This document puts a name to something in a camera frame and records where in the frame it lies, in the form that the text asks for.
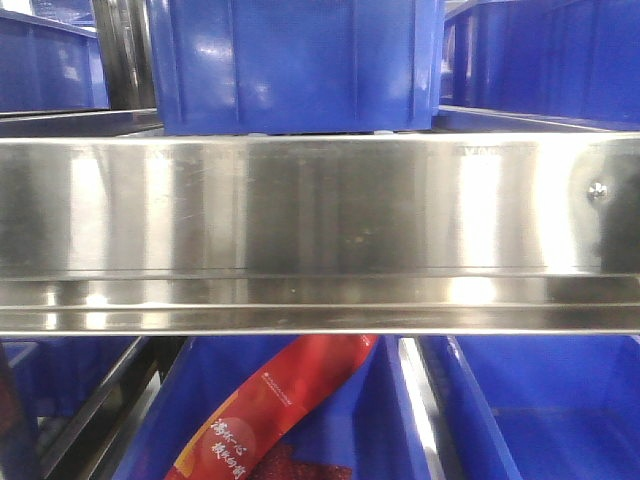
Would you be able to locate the stainless steel shelf rail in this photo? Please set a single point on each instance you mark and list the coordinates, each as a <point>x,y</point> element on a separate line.
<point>403,233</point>

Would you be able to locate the steel divider bar right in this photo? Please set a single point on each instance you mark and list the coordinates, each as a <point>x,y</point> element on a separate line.
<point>431,424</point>

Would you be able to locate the dark blue bin upper centre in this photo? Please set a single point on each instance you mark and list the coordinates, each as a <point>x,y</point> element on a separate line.
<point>295,67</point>

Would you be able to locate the shiny steel screw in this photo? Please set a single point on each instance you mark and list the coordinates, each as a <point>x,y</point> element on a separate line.
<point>597,191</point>

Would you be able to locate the dark blue bin lower right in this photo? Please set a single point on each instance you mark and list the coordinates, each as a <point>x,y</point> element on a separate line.
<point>540,407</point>

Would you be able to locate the dark blue bin lower centre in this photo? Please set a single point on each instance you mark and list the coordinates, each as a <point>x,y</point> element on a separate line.
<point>368,425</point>

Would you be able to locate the dark blue bin upper left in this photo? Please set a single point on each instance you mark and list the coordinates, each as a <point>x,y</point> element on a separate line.
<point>48,65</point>

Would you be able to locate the steel divider bar left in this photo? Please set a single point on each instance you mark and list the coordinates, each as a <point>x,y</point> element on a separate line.
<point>93,442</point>

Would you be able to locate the red snack package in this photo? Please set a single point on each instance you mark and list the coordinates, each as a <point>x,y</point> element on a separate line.
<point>276,397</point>

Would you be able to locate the dark blue bin upper right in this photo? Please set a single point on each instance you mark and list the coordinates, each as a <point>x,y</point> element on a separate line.
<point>569,59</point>

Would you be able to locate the steel divider bar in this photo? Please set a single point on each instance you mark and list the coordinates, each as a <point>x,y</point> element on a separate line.
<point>93,442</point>
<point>431,424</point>

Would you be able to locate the dark blue bin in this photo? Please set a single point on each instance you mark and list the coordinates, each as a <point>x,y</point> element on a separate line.
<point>295,67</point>
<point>368,425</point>
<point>540,407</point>
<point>569,59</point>
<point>48,65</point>
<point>44,382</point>

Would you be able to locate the dark blue bin lower left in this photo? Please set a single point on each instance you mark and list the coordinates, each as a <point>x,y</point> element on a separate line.
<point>44,382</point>

